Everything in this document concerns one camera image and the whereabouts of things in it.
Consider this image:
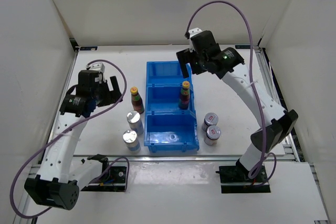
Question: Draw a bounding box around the sauce bottle yellow cap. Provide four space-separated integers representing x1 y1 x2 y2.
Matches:
130 87 144 114
178 81 190 109

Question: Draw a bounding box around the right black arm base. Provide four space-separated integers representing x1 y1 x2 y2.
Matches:
215 166 271 194

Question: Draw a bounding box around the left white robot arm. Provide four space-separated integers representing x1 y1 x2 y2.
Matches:
24 62 121 210

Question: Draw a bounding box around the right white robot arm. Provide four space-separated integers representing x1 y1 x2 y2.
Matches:
176 28 298 182

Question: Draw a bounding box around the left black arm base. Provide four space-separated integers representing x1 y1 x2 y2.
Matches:
81 164 130 193

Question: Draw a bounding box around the silver can rear left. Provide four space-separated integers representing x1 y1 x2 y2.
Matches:
127 111 144 135

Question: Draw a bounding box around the silver can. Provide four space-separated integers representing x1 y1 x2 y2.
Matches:
122 130 141 153
127 111 144 135

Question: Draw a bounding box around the silver can front left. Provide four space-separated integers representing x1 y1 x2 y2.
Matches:
122 130 141 153

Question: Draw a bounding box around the blue plastic divided bin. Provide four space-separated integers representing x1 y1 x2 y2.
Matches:
144 61 199 153

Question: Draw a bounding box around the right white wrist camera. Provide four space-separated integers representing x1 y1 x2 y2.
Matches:
185 28 202 39

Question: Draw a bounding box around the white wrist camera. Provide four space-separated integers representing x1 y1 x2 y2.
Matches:
185 28 202 39
86 62 105 74

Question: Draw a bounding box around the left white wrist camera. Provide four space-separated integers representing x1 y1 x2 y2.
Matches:
86 62 105 74

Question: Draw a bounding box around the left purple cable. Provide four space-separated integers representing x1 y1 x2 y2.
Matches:
9 59 130 219

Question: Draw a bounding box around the purple cable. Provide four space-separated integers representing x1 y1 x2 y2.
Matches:
185 1 277 188
9 59 130 219

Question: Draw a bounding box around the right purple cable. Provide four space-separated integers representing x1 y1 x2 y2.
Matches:
185 1 277 188

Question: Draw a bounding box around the aluminium table frame rail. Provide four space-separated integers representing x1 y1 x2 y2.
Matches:
256 47 301 162

